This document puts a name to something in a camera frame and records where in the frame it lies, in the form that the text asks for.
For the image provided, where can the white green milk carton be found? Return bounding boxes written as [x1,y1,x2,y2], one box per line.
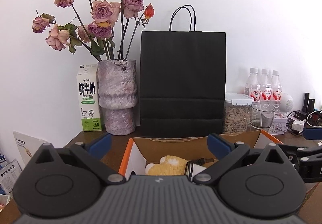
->
[76,64,103,131]

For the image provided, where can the clear glass cup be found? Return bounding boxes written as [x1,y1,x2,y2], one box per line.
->
[249,102,275,130]

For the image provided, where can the dried pink roses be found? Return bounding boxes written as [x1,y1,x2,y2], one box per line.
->
[32,0,155,64]

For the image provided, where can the water bottle right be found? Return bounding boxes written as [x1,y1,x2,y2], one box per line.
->
[271,70,283,103]

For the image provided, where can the white leaflet by wall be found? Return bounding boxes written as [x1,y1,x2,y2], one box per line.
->
[13,131,47,167]

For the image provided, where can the black usb cable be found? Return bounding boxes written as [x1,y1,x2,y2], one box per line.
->
[184,157,215,178]

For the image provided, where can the white round speaker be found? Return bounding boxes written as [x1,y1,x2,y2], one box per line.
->
[279,92,294,113]

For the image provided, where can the water bottle left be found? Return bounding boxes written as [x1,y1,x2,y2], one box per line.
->
[244,68,261,102]

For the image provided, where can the white power adapter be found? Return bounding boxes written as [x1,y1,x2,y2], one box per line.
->
[291,120,305,132]

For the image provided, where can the white floral tin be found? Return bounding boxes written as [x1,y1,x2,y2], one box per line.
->
[268,113,288,135]

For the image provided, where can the red cardboard box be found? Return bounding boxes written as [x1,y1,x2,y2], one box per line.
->
[118,130,281,179]

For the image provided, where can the black paper bag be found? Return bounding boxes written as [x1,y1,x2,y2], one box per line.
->
[139,5,226,138]

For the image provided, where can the purple ceramic vase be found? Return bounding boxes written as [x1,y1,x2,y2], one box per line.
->
[98,60,138,136]

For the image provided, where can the yellow white plush toy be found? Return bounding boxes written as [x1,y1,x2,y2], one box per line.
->
[146,155,208,177]

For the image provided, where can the clear seed container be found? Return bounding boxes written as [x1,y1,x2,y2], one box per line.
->
[223,92,254,134]

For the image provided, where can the water bottle middle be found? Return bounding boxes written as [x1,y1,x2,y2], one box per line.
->
[260,68,272,102]

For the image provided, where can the water bottle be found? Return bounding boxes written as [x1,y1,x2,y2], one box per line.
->
[260,68,272,102]
[271,70,283,103]
[244,68,261,102]

